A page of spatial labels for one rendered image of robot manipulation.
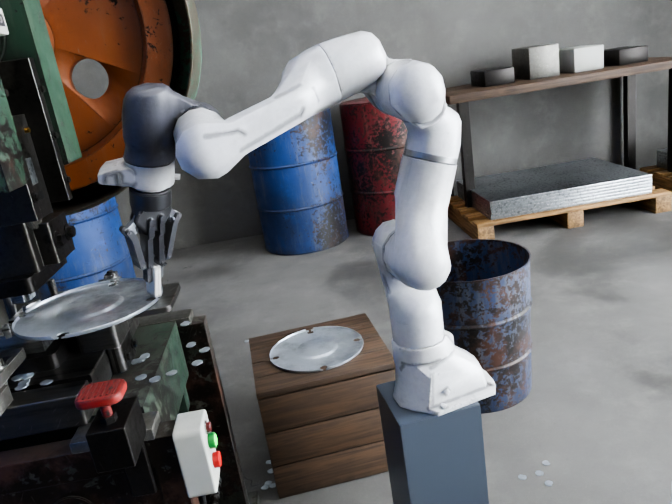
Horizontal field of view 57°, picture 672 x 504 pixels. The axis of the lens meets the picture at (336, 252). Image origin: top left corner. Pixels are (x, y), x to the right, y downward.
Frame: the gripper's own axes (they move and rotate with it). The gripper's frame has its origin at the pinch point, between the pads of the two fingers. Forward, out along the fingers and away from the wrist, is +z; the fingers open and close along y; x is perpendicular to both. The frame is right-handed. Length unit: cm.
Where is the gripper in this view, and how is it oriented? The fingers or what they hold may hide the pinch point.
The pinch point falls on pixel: (153, 279)
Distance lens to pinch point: 128.2
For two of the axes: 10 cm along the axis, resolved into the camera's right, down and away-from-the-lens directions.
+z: -1.1, 8.7, 4.8
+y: 6.0, -3.2, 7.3
